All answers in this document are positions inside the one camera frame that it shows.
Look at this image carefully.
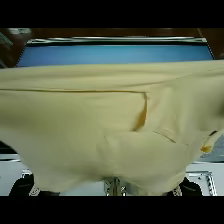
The pale yellow shirt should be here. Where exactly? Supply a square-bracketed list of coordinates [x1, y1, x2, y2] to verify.
[0, 59, 224, 197]

